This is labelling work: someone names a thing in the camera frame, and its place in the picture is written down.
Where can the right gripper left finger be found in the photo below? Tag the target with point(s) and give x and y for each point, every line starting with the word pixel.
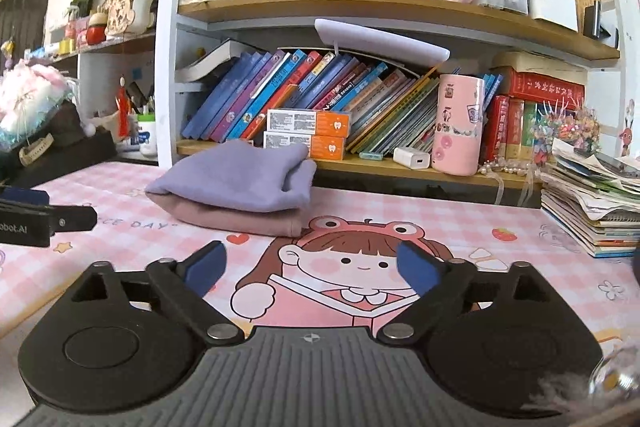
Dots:
pixel 119 340

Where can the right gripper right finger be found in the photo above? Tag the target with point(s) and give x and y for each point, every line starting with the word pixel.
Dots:
pixel 489 338

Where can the purple and pink sweater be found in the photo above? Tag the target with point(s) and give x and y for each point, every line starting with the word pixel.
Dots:
pixel 239 188

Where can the black side box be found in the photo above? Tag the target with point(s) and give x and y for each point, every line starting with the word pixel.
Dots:
pixel 57 162

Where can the pink plush bundle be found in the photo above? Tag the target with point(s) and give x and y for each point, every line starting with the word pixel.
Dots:
pixel 30 96

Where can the white pen holder jar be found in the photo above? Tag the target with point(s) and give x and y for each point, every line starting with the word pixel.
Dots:
pixel 147 136

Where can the red tassel ornament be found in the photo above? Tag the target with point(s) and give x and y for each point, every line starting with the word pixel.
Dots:
pixel 123 109

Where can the pink checkered table mat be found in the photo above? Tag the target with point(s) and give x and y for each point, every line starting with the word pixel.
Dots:
pixel 341 271

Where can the stack of magazines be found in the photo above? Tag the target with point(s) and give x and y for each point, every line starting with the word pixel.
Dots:
pixel 594 198

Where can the white power adapter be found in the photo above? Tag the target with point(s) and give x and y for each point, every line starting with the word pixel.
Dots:
pixel 412 158

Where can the pink sticker cup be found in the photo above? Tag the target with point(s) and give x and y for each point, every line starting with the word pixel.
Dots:
pixel 459 125

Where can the white floral figurine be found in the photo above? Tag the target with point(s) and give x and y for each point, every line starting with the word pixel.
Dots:
pixel 129 17

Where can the red thick dictionary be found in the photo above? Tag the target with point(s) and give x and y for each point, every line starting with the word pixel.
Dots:
pixel 533 87

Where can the lower orange white box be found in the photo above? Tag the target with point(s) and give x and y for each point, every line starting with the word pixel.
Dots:
pixel 321 147

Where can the orange white box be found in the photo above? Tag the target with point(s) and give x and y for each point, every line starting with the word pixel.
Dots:
pixel 308 121
pixel 321 147

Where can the upper orange white box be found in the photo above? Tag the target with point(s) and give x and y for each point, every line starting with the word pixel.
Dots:
pixel 308 121

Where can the white wooden bookshelf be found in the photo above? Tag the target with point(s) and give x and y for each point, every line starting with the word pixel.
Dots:
pixel 471 33

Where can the white flat board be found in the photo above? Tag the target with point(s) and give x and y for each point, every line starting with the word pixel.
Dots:
pixel 386 44

